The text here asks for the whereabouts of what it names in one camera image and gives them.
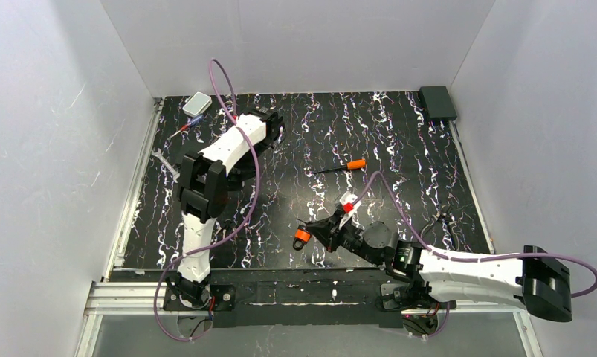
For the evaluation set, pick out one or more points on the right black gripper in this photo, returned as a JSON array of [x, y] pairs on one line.
[[334, 233]]

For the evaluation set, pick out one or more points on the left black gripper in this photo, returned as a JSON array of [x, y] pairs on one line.
[[272, 126]]

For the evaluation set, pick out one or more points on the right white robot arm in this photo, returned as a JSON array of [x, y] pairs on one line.
[[535, 283]]

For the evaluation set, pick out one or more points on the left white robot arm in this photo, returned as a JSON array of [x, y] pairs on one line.
[[207, 176]]

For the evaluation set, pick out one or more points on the orange padlock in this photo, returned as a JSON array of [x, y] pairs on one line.
[[301, 238]]

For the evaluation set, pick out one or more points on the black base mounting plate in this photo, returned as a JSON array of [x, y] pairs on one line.
[[302, 296]]

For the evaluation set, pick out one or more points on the blue red small screwdriver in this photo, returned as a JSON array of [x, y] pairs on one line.
[[191, 123]]

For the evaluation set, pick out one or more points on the white rectangular box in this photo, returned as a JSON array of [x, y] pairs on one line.
[[197, 104]]

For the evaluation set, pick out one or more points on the silver open-end wrench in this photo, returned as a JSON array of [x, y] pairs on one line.
[[157, 153]]

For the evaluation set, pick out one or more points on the black box in corner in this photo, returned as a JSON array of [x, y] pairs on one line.
[[437, 103]]

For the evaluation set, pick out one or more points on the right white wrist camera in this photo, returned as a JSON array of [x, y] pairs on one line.
[[350, 204]]

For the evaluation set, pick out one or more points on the orange handle screwdriver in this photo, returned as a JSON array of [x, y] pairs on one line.
[[352, 165]]

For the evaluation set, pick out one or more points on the aluminium frame rail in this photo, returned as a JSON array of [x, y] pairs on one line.
[[91, 323]]

